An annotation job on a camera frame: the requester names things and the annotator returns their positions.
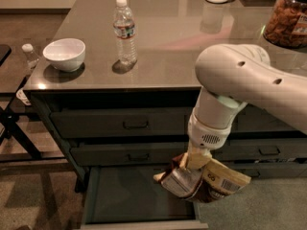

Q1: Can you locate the brown sea salt chip bag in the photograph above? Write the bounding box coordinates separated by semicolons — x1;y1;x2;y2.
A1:
153;154;251;203

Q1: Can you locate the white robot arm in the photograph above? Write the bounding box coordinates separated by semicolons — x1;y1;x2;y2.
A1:
180;44;307;170

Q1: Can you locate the middle right grey drawer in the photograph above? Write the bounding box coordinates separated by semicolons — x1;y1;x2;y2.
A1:
213;138;307;161

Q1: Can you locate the clear snack jar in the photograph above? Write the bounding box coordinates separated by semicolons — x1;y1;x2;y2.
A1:
263;0;307;48

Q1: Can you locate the top left grey drawer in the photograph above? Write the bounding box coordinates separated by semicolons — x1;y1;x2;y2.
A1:
50;107;192;138

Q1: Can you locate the clear plastic water bottle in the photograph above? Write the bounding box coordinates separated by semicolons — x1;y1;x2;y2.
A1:
113;0;137;65

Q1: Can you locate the middle left grey drawer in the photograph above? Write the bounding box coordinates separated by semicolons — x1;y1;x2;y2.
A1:
71;142;187;166

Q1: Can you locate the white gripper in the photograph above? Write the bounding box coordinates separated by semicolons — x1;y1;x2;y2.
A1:
179;113;231;170

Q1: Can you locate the open bottom left drawer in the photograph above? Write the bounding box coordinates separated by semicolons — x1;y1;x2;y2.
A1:
80;164;208;230

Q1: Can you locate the white ceramic bowl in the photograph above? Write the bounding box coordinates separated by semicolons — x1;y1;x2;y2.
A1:
43;38;85;72

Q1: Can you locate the bottom right grey drawer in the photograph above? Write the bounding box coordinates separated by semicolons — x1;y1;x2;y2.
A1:
226;163;307;179

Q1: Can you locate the small bottle with white cap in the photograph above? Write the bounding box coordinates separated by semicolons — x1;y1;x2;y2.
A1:
22;44;39;70

